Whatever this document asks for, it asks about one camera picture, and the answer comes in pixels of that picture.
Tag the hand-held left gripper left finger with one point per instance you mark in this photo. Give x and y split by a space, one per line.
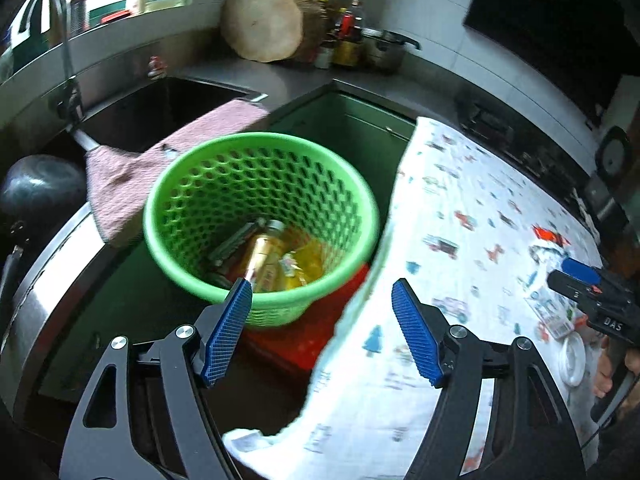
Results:
227 330

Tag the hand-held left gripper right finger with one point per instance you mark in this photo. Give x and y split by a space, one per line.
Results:
417 332

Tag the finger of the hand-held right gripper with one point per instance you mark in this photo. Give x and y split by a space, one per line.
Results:
570 285
580 270

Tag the white printed wrapper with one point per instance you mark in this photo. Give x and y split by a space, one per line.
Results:
550 310

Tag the red snack bag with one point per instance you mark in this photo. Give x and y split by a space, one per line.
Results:
550 236

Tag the white plastic lid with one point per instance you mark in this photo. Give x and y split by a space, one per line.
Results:
572 360

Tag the yellow plastic wrapper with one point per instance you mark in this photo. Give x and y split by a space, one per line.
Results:
305 265

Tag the green plastic basket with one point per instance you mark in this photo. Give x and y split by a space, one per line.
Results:
200 175

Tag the person's right hand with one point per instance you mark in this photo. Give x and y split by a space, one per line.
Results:
604 372

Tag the white printed tablecloth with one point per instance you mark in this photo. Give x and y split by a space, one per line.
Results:
450 200

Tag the black gas stove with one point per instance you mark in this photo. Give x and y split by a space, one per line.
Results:
495 130

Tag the pink towel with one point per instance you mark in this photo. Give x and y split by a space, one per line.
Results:
130 180

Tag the steel sink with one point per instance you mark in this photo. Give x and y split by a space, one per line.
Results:
165 110

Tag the black wok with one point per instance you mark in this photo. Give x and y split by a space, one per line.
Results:
40 190

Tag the black range hood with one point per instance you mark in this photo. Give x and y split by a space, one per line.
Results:
550 20

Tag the small red figurine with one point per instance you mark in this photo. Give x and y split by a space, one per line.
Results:
157 67

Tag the steel cooking pot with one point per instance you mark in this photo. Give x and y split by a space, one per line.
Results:
385 52

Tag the small spice jar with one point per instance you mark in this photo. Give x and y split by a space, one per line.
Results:
324 56

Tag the round wooden chopping block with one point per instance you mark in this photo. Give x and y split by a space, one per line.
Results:
260 20

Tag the metal faucet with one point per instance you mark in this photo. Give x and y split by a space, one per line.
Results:
65 60

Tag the dark sauce bottle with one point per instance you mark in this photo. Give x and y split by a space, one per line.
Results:
332 25

